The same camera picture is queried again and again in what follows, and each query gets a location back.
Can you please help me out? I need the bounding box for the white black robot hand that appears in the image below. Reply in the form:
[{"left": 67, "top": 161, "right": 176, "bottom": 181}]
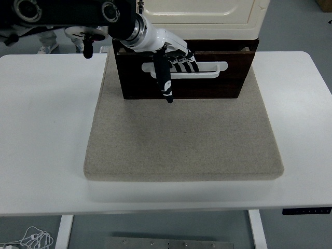
[{"left": 121, "top": 17, "right": 201, "bottom": 104}]

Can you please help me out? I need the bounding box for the white drawer handle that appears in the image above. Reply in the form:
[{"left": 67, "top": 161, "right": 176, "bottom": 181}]
[{"left": 141, "top": 61, "right": 229, "bottom": 79}]

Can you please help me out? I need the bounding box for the dark brown wooden drawer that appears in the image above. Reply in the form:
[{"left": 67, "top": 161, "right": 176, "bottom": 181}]
[{"left": 116, "top": 46, "right": 257, "bottom": 100}]

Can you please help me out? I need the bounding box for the cream plastic cabinet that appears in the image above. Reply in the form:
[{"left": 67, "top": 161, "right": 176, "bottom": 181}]
[{"left": 136, "top": 0, "right": 270, "bottom": 41}]

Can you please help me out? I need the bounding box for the dark brown wooden drawer housing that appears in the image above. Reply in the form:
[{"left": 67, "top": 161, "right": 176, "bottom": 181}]
[{"left": 112, "top": 37, "right": 260, "bottom": 100}]

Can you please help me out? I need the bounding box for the beige fabric mat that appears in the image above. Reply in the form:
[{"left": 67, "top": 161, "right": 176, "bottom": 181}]
[{"left": 82, "top": 46, "right": 285, "bottom": 182}]

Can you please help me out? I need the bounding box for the person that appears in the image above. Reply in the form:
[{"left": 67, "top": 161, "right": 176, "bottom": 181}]
[{"left": 37, "top": 25, "right": 86, "bottom": 55}]

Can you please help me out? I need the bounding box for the brown cardboard box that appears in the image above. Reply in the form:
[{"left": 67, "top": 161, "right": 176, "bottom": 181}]
[{"left": 314, "top": 0, "right": 332, "bottom": 12}]

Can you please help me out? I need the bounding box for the white table leg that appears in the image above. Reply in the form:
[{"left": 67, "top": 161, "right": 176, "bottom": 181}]
[
  {"left": 247, "top": 209, "right": 268, "bottom": 249},
  {"left": 53, "top": 214, "right": 75, "bottom": 249}
]

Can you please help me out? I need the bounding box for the black table control panel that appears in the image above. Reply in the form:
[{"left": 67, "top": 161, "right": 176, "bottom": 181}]
[{"left": 282, "top": 207, "right": 332, "bottom": 216}]

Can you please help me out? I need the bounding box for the white cable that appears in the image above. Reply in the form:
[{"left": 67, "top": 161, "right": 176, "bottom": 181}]
[{"left": 19, "top": 225, "right": 54, "bottom": 249}]

